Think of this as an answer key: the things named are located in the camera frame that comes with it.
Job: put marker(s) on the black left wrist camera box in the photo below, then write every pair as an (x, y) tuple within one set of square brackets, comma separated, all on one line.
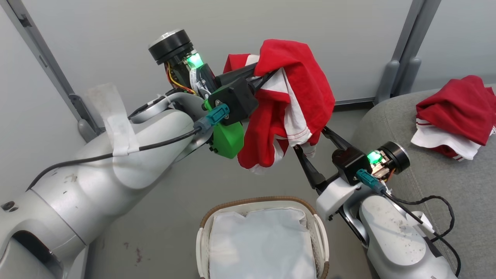
[(236, 100)]

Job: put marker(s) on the grey fabric sofa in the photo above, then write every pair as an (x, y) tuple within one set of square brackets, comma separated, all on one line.
[(465, 186)]

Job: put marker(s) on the grey partition bottom rail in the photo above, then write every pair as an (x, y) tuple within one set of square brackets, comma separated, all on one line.
[(352, 102)]

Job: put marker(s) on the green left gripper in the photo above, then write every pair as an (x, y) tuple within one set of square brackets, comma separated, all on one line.
[(226, 141)]

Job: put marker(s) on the grey partition foot bracket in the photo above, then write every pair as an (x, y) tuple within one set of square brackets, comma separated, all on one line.
[(87, 131), (387, 83), (412, 75)]

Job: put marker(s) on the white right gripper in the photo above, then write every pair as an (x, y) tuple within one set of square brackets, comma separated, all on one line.
[(337, 199)]

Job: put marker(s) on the translucent white tape strip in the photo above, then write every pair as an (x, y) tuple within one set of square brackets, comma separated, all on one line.
[(116, 120)]

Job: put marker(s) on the grey metal partition post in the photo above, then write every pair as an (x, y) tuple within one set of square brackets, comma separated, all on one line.
[(38, 50), (416, 31)]

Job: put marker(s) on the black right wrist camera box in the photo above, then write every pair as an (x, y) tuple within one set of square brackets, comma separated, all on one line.
[(348, 164)]

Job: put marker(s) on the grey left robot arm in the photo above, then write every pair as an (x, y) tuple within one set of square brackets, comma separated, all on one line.
[(89, 186)]

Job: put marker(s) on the red white sports garment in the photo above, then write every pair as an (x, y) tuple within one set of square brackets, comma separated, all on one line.
[(457, 108), (302, 77)]

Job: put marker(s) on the small white tape strip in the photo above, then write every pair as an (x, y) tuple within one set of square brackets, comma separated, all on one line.
[(420, 221)]

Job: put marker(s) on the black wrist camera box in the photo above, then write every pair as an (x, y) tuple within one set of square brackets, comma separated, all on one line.
[(236, 100), (348, 164)]

